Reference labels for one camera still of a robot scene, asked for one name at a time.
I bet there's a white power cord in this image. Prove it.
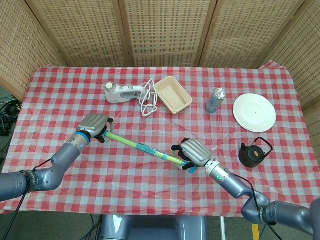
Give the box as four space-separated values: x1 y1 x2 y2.
138 77 160 118

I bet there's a small black teapot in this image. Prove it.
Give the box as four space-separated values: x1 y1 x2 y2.
238 136 274 169

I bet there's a beige plastic food container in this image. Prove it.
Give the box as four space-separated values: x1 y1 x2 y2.
153 76 194 115

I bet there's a black floor cables bundle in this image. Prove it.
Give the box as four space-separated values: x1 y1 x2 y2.
0 96 23 138

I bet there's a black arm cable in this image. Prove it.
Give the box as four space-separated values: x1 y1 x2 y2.
234 174 285 240
13 159 54 215

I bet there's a tall light blue drink can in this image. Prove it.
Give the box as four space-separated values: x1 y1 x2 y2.
205 87 227 114

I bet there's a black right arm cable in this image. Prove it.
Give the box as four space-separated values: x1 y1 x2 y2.
234 174 285 240

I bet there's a white round plate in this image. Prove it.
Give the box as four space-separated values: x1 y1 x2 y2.
232 93 277 132

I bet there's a blue green telescopic stick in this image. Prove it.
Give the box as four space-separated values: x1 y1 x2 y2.
106 132 198 175

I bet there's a grey robot torso base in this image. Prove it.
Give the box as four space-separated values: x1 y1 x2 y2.
99 214 209 240

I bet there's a red white checkered tablecloth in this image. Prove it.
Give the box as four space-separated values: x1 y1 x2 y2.
0 61 320 219

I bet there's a white handheld steamer appliance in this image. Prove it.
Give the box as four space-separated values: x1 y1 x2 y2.
104 82 146 105

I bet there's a clear tube with blue beads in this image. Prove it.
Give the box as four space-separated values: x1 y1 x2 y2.
104 131 169 161

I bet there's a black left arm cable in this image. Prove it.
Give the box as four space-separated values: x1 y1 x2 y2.
13 159 54 215

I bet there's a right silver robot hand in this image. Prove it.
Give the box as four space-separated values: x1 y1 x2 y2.
170 138 214 172

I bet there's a woven folding screen wooden frame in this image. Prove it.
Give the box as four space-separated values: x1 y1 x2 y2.
0 0 320 141

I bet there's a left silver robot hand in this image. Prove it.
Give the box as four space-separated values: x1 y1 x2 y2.
76 113 116 144

